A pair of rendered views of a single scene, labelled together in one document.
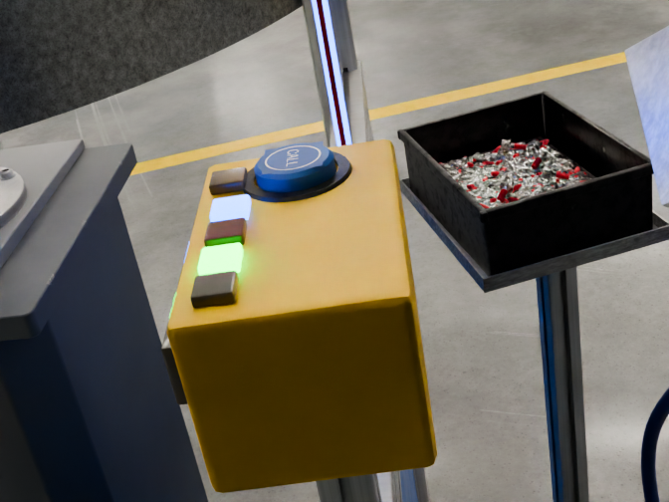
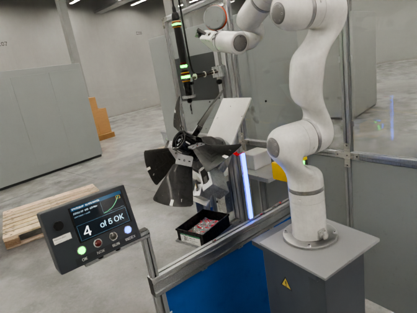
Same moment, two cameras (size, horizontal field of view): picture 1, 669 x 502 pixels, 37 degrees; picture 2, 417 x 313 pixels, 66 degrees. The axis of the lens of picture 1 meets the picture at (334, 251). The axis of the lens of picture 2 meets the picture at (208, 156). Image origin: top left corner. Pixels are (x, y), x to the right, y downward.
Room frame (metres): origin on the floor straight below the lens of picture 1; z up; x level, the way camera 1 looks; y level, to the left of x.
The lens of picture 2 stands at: (1.70, 0.93, 1.58)
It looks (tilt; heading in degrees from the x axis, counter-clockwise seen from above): 16 degrees down; 230
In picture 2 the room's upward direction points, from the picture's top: 9 degrees counter-clockwise
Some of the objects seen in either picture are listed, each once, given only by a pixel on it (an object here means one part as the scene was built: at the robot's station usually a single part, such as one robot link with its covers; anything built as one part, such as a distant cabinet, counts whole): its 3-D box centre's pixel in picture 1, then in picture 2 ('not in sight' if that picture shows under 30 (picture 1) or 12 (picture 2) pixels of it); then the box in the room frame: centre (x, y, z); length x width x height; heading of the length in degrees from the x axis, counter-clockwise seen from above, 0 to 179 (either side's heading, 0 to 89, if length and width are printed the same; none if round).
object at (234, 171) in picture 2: not in sight; (240, 217); (0.33, -0.47, 0.58); 0.09 x 0.05 x 1.15; 85
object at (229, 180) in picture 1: (228, 180); not in sight; (0.46, 0.05, 1.08); 0.02 x 0.02 x 0.01; 85
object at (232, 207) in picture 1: (230, 209); not in sight; (0.43, 0.04, 1.08); 0.02 x 0.02 x 0.01; 85
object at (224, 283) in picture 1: (214, 289); not in sight; (0.36, 0.05, 1.08); 0.02 x 0.02 x 0.01; 85
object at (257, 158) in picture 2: not in sight; (254, 158); (0.08, -0.51, 0.92); 0.17 x 0.16 x 0.11; 175
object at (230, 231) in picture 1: (225, 233); not in sight; (0.41, 0.05, 1.08); 0.02 x 0.02 x 0.01; 85
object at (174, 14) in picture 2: not in sight; (182, 56); (0.68, -0.37, 1.65); 0.04 x 0.04 x 0.46
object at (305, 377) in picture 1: (312, 310); (290, 168); (0.41, 0.02, 1.02); 0.16 x 0.10 x 0.11; 175
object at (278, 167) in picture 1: (295, 170); not in sight; (0.46, 0.01, 1.08); 0.04 x 0.04 x 0.02
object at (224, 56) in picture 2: not in sight; (234, 155); (0.05, -0.73, 0.90); 0.08 x 0.06 x 1.80; 120
